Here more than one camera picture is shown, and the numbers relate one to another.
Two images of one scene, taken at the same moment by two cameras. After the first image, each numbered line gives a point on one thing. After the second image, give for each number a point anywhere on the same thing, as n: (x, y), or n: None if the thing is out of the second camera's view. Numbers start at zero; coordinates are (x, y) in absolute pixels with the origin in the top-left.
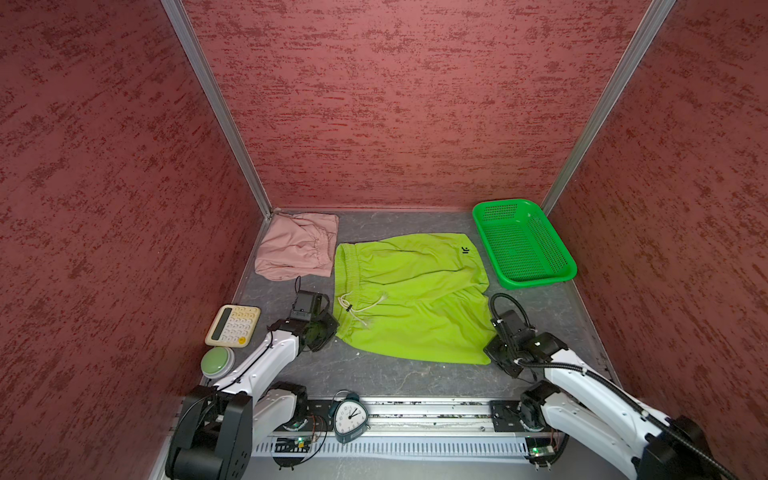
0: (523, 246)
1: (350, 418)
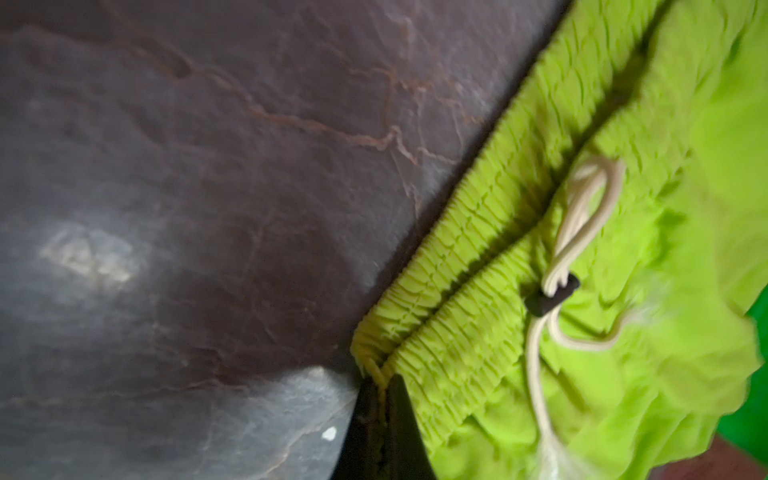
0: (747, 424)
1: None
